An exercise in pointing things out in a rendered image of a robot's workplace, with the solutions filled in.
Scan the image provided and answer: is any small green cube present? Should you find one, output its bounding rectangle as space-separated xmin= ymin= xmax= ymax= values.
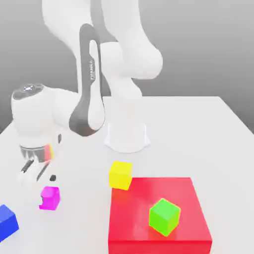
xmin=148 ymin=198 xmax=181 ymax=237

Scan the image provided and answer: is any small magenta cube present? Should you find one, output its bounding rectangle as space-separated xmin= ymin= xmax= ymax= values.
xmin=39 ymin=186 xmax=61 ymax=211

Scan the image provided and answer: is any large red box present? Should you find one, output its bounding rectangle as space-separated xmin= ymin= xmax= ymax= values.
xmin=108 ymin=177 xmax=213 ymax=254

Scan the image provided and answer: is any small blue cube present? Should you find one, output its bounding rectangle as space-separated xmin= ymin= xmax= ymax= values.
xmin=0 ymin=204 xmax=20 ymax=243

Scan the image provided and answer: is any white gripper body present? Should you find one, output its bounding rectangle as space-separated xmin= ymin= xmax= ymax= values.
xmin=18 ymin=161 xmax=60 ymax=189

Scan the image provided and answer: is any small yellow cube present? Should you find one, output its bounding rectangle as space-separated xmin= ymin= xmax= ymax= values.
xmin=109 ymin=161 xmax=133 ymax=191

